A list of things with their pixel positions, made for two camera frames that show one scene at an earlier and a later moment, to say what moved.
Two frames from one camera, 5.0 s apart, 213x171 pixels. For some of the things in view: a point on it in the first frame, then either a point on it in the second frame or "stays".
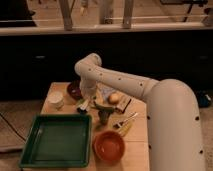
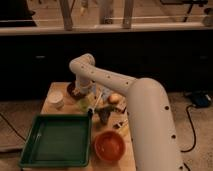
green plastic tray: (58, 141) stays
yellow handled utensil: (120, 123) → (92, 108)
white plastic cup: (55, 100) stays
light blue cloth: (106, 91) stays
